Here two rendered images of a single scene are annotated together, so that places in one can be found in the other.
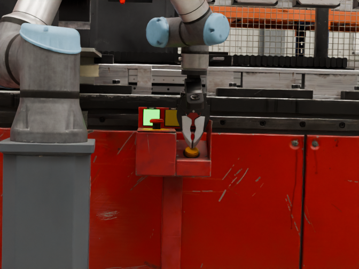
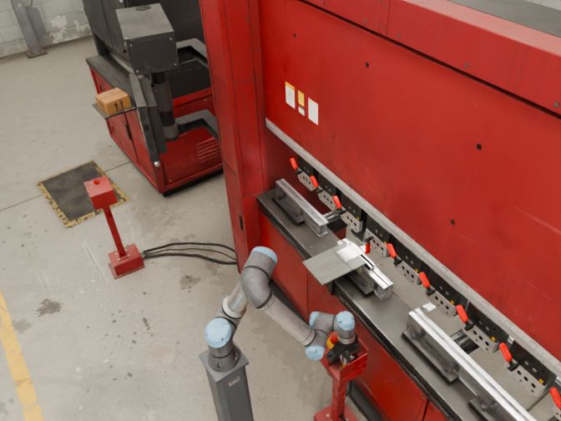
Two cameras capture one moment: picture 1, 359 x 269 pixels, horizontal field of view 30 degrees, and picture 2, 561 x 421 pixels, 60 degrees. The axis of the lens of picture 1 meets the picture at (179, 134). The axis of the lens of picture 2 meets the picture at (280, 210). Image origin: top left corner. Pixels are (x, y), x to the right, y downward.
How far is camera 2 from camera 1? 244 cm
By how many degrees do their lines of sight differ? 68
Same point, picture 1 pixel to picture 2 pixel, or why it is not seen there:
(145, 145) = not seen: hidden behind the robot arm
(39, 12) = (231, 308)
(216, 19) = (309, 352)
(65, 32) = (212, 341)
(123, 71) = (371, 279)
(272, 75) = (442, 348)
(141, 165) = not seen: hidden behind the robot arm
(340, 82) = (481, 390)
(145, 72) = (381, 288)
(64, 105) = (215, 359)
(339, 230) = not seen: outside the picture
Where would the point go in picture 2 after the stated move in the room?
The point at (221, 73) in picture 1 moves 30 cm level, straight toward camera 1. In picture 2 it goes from (415, 322) to (359, 348)
